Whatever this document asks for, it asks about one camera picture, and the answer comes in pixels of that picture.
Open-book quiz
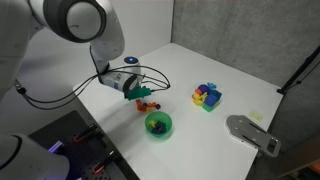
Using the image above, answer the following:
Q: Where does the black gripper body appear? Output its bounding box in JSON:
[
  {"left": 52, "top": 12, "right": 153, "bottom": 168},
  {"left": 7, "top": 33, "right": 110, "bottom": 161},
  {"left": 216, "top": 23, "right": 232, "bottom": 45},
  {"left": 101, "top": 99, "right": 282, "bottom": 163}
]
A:
[{"left": 127, "top": 75, "right": 139, "bottom": 94}]

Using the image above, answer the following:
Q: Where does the green plastic bowl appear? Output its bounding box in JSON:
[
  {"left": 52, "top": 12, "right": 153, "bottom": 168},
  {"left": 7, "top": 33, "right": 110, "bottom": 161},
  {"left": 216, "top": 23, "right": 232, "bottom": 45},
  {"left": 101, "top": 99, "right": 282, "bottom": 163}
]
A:
[{"left": 144, "top": 111, "right": 174, "bottom": 140}]

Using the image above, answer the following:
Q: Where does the dark blue block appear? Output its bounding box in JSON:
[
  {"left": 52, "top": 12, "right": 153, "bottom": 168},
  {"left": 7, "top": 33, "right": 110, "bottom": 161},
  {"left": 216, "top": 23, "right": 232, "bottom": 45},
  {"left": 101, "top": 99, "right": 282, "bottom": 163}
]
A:
[{"left": 151, "top": 121, "right": 168, "bottom": 136}]

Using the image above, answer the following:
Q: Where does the yellow toy block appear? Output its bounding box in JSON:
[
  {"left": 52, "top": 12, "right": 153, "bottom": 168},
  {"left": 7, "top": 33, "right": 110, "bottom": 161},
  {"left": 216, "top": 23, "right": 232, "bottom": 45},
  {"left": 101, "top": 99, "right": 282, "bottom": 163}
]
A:
[{"left": 191, "top": 92, "right": 208, "bottom": 107}]

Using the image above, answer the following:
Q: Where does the green square block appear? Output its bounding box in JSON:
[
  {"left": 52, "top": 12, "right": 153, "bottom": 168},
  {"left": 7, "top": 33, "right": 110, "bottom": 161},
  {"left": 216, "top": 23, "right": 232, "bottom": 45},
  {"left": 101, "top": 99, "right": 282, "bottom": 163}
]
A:
[{"left": 201, "top": 101, "right": 221, "bottom": 113}]

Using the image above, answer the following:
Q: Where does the blue open box block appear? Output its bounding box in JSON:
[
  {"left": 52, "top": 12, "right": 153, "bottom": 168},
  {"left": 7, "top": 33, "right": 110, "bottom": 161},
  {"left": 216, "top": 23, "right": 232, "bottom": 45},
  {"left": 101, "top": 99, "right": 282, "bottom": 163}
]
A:
[{"left": 203, "top": 89, "right": 223, "bottom": 108}]

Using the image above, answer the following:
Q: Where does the black orange clamp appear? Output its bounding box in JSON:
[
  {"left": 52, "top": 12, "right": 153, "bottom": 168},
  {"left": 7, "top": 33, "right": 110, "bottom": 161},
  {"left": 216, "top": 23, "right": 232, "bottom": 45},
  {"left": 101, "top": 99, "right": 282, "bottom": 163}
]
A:
[
  {"left": 73, "top": 123, "right": 98, "bottom": 144},
  {"left": 92, "top": 150, "right": 117, "bottom": 176}
]

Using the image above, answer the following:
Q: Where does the black perforated board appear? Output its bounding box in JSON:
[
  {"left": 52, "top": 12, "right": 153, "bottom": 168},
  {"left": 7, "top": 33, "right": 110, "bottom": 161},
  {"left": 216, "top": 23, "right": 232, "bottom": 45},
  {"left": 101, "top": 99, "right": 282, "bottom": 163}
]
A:
[{"left": 28, "top": 110, "right": 140, "bottom": 180}]

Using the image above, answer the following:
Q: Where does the purple lit indicator strip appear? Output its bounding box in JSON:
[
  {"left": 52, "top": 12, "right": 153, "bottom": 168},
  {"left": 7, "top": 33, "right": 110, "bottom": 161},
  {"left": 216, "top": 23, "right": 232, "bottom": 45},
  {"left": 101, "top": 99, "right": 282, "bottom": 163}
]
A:
[{"left": 48, "top": 140, "right": 65, "bottom": 154}]

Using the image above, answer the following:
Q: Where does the pale yellow sticker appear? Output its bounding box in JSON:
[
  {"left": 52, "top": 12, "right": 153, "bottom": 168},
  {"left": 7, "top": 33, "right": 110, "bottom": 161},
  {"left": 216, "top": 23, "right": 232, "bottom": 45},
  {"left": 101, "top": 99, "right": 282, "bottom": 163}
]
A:
[{"left": 248, "top": 110, "right": 264, "bottom": 122}]

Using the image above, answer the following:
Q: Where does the grey metal mounting plate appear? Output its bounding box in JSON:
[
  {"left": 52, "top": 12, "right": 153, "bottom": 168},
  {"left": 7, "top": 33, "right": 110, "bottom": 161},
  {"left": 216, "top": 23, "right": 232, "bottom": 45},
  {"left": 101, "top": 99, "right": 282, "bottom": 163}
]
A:
[{"left": 225, "top": 114, "right": 282, "bottom": 158}]

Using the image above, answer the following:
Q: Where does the black tripod stand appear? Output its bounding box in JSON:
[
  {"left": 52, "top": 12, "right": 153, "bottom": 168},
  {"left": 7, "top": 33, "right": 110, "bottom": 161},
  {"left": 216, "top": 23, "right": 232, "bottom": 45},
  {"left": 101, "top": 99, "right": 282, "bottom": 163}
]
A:
[{"left": 276, "top": 44, "right": 320, "bottom": 95}]

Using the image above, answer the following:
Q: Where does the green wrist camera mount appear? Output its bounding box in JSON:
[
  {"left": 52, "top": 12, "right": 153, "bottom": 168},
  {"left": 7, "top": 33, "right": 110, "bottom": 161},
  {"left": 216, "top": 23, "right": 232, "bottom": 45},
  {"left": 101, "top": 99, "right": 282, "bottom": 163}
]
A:
[{"left": 124, "top": 85, "right": 152, "bottom": 102}]

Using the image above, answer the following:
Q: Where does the thin black cable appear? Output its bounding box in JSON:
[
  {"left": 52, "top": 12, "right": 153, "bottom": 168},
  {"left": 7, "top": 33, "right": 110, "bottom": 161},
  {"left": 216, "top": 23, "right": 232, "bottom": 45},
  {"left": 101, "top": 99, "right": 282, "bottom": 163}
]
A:
[{"left": 89, "top": 46, "right": 172, "bottom": 93}]

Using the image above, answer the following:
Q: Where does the thick black cable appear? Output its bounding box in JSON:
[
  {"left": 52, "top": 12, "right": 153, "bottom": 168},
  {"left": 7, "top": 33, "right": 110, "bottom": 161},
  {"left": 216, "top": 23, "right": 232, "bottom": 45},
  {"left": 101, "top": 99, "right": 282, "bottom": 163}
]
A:
[{"left": 13, "top": 71, "right": 104, "bottom": 111}]

